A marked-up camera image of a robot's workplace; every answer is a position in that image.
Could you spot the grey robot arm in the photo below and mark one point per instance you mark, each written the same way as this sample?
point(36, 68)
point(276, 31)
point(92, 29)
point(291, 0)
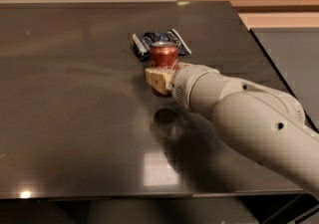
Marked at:
point(263, 124)

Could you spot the blue chip bag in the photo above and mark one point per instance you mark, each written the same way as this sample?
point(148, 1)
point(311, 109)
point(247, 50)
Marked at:
point(142, 43)

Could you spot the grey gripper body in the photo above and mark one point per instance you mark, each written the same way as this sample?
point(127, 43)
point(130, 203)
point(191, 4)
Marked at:
point(186, 83)

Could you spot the grey side table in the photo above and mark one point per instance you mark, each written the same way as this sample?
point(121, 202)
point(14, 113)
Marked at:
point(294, 53)

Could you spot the red coke can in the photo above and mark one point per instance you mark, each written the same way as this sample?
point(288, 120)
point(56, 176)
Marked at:
point(164, 56)

